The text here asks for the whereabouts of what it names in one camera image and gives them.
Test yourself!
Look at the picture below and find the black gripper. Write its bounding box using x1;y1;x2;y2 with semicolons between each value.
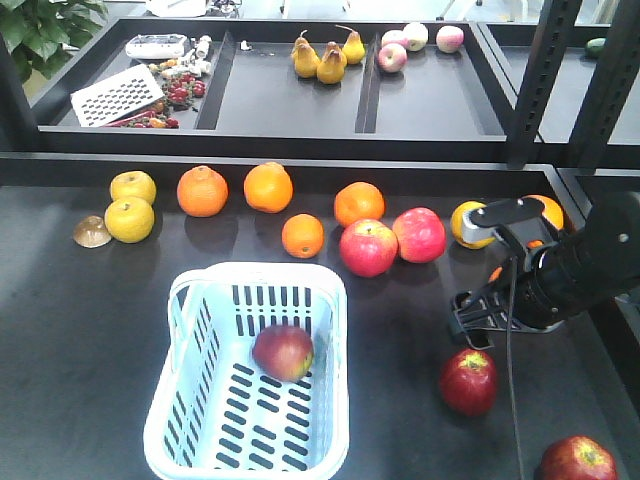
449;196;586;350

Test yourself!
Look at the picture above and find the dark red apple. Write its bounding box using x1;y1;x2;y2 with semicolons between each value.
439;348;498;417
252;325;314;382
539;435;618;480

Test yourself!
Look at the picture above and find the light blue plastic basket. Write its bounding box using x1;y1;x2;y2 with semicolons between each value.
143;262;349;479

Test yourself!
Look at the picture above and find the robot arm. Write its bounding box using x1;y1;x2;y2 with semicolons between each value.
449;191;639;350

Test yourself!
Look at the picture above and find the orange behind pink apples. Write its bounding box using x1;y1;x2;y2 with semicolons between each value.
334;181;386;228

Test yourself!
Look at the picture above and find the small orange left of apples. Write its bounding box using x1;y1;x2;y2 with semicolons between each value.
281;213;324;259

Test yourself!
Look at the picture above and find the yellow orange citrus fruit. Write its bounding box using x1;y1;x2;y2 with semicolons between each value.
450;200;495;250

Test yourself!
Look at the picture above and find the pink red apple right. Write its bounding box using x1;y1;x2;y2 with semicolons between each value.
392;207;447;263

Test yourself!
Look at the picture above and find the pink red apple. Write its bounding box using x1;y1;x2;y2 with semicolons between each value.
392;207;447;263
339;219;399;278

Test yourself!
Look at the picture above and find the pink red apple left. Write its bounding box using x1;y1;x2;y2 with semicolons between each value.
339;219;399;278

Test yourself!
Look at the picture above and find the black wooden fruit stand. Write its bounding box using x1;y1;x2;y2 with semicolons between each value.
1;17;639;479

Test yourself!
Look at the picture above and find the large orange back row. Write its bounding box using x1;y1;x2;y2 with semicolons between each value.
243;162;294;213

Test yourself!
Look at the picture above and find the yellow brown pear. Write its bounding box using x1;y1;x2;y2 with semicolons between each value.
316;42;347;85

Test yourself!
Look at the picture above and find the bumpy top orange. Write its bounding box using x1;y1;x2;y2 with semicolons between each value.
177;165;229;218

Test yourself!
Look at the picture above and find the yellow apple pear front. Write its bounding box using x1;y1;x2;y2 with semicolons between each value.
104;196;155;243

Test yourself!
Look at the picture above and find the yellow apple pear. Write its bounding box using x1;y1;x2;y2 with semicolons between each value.
104;196;155;243
109;170;157;205

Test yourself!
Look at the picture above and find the yellow apple pear back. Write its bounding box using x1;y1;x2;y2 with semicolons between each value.
109;170;157;205

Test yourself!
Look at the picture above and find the brown mushroom cap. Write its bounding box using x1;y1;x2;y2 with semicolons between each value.
72;215;112;248

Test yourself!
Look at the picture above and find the white game controller device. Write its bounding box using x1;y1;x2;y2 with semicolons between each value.
125;34;190;60

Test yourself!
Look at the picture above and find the checkerboard calibration card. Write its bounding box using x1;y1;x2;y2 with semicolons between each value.
70;64;163;127

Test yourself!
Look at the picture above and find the green potted plant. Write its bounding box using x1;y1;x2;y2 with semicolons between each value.
1;0;108;82

